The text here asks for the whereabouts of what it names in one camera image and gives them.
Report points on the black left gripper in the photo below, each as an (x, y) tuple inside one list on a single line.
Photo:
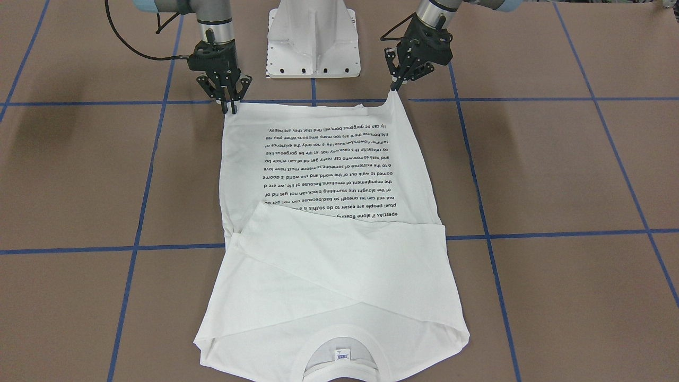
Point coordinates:
[(436, 49)]

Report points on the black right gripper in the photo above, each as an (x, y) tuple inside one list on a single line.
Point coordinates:
[(225, 85)]

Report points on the white printed t-shirt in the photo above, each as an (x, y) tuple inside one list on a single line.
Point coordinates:
[(336, 261)]

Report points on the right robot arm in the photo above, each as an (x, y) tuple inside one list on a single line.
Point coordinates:
[(213, 18)]

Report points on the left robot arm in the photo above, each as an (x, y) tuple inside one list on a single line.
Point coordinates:
[(427, 11)]

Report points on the brown table mat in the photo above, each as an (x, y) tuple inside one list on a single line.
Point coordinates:
[(551, 142)]

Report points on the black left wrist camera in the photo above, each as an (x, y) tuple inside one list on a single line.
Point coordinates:
[(409, 26)]

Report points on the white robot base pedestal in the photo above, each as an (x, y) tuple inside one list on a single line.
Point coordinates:
[(312, 39)]

